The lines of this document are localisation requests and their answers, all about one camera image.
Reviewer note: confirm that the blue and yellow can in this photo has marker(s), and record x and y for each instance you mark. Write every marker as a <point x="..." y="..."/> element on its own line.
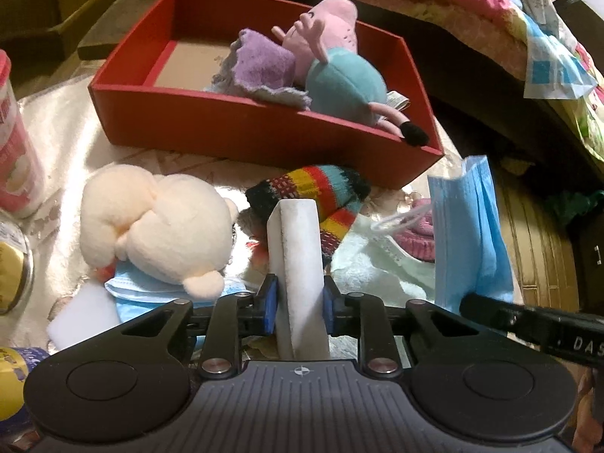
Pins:
<point x="19" y="363"/>

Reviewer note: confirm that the clear plastic wrapper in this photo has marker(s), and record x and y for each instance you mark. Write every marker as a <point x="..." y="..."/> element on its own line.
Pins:
<point x="391" y="222"/>

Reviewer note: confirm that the cream plush toy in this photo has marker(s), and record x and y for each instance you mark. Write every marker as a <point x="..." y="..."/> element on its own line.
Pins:
<point x="174" y="226"/>

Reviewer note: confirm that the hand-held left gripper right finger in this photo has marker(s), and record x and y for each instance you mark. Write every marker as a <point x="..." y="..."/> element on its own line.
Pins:
<point x="329" y="305"/>

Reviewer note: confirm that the bed with dark frame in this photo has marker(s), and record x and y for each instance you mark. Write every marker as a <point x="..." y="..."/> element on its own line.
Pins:
<point x="495" y="104"/>

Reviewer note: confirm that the purple cloth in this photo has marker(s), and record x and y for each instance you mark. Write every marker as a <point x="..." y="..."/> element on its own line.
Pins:
<point x="259" y="66"/>

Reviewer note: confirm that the flat white sponge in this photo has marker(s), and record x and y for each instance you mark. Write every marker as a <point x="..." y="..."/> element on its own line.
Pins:
<point x="85" y="316"/>

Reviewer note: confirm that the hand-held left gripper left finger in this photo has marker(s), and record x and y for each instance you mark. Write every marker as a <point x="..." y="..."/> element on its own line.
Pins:
<point x="269" y="303"/>

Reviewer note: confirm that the red and white canister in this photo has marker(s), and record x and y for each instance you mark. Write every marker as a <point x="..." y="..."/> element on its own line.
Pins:
<point x="19" y="160"/>

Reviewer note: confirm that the red cardboard box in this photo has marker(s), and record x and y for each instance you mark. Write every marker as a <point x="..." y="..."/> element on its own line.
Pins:
<point x="188" y="113"/>

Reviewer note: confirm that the wooden stool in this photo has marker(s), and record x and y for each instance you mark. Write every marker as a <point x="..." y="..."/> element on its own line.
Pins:
<point x="71" y="23"/>

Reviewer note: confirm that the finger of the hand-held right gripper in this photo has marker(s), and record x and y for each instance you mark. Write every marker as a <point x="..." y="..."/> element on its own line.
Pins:
<point x="500" y="316"/>

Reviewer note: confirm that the pink pig plush toy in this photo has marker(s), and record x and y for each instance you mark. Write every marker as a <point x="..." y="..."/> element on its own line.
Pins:
<point x="344" y="80"/>

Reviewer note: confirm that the white embroidered tablecloth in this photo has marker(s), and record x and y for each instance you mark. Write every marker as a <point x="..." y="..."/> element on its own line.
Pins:
<point x="66" y="141"/>

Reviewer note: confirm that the blue face mask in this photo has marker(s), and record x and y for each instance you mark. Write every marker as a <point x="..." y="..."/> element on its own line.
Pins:
<point x="462" y="245"/>
<point x="137" y="299"/>

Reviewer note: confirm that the striped knit sock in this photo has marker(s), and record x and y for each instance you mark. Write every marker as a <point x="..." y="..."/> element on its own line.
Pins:
<point x="321" y="186"/>

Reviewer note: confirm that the pink knit hat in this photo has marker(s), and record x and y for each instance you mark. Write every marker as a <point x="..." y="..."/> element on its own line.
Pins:
<point x="420" y="240"/>

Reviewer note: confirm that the white sponge block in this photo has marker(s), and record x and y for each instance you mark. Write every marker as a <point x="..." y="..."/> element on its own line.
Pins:
<point x="302" y="255"/>

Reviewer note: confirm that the round metal tin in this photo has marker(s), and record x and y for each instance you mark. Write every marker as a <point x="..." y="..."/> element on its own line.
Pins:
<point x="12" y="264"/>

